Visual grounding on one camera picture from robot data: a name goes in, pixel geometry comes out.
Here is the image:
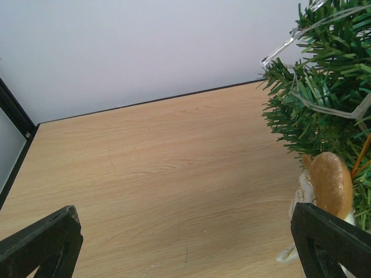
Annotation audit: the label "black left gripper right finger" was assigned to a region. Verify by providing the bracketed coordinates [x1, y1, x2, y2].
[290, 203, 370, 277]

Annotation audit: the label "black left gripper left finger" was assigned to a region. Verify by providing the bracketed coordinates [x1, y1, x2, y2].
[1, 205, 83, 277]

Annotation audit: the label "small green christmas tree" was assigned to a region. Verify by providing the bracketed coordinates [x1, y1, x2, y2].
[261, 1, 370, 231]

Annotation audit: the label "clear led string lights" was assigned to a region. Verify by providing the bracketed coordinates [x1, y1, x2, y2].
[260, 1, 370, 131]

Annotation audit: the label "black corner frame post left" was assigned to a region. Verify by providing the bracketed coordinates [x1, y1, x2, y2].
[1, 79, 39, 208]

